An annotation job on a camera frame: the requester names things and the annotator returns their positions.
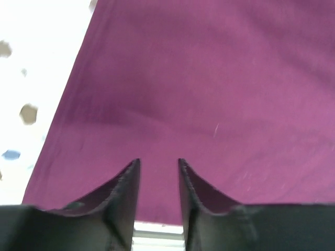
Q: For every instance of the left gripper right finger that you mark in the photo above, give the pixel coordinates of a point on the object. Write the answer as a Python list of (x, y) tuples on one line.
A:
[(214, 221)]

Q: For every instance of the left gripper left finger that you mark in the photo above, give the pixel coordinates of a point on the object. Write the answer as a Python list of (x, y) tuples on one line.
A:
[(103, 219)]

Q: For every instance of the aluminium front rail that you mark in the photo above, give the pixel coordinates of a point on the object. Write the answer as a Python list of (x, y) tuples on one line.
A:
[(157, 237)]

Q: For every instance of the purple cloth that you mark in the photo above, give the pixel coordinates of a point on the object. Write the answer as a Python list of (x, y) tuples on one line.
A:
[(242, 90)]

